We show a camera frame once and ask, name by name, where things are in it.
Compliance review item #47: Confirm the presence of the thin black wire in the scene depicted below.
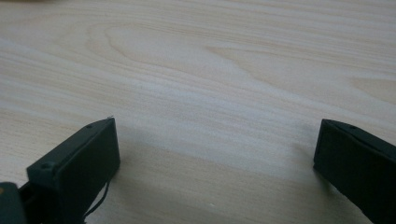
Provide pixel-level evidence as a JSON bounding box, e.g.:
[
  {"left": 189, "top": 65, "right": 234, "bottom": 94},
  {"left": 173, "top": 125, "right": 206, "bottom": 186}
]
[{"left": 83, "top": 179, "right": 111, "bottom": 219}]

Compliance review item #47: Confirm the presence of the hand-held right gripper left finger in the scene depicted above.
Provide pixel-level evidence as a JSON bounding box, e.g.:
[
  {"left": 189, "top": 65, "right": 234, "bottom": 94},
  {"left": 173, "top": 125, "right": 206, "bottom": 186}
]
[{"left": 26, "top": 117, "right": 121, "bottom": 224}]

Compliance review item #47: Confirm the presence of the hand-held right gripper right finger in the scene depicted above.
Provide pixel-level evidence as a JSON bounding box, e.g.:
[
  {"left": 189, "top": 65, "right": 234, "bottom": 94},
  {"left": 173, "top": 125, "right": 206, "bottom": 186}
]
[{"left": 313, "top": 119, "right": 396, "bottom": 224}]

